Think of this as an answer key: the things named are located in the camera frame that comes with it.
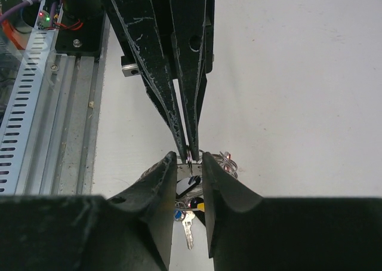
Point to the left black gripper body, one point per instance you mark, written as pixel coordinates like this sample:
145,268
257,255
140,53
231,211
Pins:
127,64

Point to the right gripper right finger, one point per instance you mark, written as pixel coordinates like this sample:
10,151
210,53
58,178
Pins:
247,231

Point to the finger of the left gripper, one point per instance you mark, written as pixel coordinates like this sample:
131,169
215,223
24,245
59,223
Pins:
188,18
139,26

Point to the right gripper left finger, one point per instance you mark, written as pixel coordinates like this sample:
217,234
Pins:
129,231

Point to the large keyring with yellow grip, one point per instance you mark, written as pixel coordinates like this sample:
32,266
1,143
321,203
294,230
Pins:
188,197

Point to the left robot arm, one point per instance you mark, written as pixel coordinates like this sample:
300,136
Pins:
87,9

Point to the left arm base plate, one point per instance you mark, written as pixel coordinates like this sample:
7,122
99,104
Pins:
79,37

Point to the aluminium mounting rail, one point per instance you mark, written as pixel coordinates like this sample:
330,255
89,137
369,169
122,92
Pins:
60,150

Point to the slotted white cable duct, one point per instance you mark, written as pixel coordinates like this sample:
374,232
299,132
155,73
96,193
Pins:
16,126

